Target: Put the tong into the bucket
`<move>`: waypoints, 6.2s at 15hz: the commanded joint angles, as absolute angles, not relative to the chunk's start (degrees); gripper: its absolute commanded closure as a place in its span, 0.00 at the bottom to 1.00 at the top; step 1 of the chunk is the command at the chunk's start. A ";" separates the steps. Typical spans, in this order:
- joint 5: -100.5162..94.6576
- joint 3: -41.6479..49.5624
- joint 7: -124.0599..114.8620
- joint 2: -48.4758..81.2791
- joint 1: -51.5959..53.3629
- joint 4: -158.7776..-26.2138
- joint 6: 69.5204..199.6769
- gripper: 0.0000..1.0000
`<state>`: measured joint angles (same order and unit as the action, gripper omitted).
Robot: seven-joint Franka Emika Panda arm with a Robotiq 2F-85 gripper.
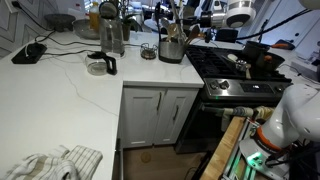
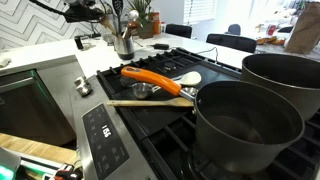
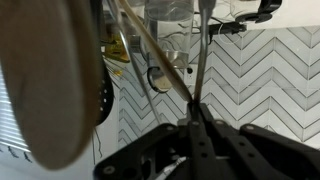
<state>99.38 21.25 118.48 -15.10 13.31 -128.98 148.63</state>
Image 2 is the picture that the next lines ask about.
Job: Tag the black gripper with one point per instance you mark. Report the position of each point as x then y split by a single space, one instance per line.
83 14

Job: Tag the metal utensil bucket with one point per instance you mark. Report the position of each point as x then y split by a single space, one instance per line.
124 46

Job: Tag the small black counter device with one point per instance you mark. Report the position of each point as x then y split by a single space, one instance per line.
79 42

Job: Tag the black slotted spatula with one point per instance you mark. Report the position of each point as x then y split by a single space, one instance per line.
117 6

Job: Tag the silver ladle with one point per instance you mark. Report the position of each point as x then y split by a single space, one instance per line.
132 14

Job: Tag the brown ladle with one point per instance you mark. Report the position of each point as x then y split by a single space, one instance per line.
133 24

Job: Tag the potted green plant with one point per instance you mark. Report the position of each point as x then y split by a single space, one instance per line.
143 16

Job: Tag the silver stove knob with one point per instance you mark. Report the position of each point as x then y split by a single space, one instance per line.
82 86

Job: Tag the orange bottle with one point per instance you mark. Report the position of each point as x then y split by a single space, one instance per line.
155 22

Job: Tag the small white bottle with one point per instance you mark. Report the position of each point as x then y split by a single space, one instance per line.
163 27

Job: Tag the black power adapter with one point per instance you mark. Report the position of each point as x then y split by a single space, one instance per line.
161 46

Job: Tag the white cloth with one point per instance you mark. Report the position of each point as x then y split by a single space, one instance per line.
4 61

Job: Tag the metal measuring cup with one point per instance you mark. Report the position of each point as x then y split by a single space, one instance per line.
141 90

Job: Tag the black dining chair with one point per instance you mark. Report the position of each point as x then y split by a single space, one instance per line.
179 30
231 42

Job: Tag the stainless dishwasher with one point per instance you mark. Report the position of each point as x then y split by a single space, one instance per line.
26 106

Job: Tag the flat wooden spatula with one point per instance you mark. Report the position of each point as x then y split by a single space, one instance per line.
150 103

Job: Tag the white window blinds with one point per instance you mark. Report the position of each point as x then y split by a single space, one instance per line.
199 10

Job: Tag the cream plastic spoon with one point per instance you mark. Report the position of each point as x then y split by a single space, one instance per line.
190 78

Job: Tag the black gas range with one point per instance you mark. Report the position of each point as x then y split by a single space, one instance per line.
156 133

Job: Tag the blue chair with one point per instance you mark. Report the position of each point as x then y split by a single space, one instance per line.
234 29

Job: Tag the red and black tool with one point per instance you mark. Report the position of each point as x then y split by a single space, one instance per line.
66 171

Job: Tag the green lit device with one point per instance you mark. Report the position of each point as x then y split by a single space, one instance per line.
7 165

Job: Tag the large dark stock pot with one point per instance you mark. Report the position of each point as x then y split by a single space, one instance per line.
283 80

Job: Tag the brown paper bag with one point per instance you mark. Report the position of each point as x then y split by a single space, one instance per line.
305 30

